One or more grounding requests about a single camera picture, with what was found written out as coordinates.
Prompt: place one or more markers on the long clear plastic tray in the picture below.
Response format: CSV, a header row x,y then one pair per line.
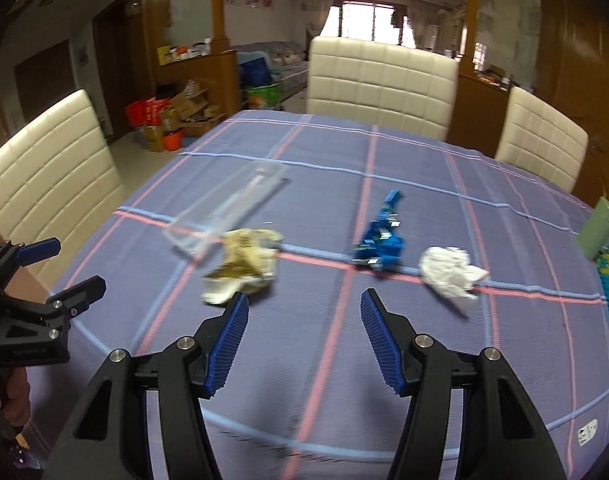
x,y
219,210

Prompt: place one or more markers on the yellow box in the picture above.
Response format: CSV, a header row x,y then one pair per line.
x,y
164,55

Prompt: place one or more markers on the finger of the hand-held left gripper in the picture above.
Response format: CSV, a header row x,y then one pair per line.
x,y
42,250
82,295

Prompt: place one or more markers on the green box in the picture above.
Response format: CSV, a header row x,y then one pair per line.
x,y
599,227

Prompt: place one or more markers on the blue foil wrapper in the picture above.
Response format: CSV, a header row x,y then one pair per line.
x,y
379,245

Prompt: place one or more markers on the red shopping bag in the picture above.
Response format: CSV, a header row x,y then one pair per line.
x,y
144,112

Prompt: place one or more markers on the pile of cardboard boxes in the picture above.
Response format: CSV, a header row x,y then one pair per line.
x,y
192,107

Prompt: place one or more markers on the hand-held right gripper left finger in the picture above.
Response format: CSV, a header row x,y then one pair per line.
x,y
224,350

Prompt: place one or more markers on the dark wooden door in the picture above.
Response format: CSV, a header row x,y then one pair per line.
x,y
117,75

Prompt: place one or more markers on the patterned curtain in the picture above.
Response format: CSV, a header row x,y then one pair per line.
x,y
309,15
419,25

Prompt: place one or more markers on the wooden room divider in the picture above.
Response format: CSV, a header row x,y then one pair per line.
x,y
219,80
477,110

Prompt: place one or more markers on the gold white wrapper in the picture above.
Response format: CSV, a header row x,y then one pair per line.
x,y
244,260

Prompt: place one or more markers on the blue bag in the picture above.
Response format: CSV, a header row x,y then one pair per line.
x,y
254,72

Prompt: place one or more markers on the window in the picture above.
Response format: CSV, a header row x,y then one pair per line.
x,y
367,22

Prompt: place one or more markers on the crumpled white tissue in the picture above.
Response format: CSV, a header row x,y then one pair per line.
x,y
447,267

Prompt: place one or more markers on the small brown cardboard box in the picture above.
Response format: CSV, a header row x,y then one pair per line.
x,y
154,139

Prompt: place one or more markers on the cream quilted dining chair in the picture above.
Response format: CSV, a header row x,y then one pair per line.
x,y
49,185
382,85
539,140

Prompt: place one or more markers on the person's left hand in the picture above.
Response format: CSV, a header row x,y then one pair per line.
x,y
17,395

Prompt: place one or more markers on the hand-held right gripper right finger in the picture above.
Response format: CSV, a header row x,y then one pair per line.
x,y
382,347

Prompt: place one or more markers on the white bottle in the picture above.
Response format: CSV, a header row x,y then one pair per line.
x,y
208,46

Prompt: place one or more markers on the orange bucket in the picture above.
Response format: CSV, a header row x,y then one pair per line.
x,y
173,141

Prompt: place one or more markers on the grey patterned sofa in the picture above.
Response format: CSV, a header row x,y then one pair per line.
x,y
287,60

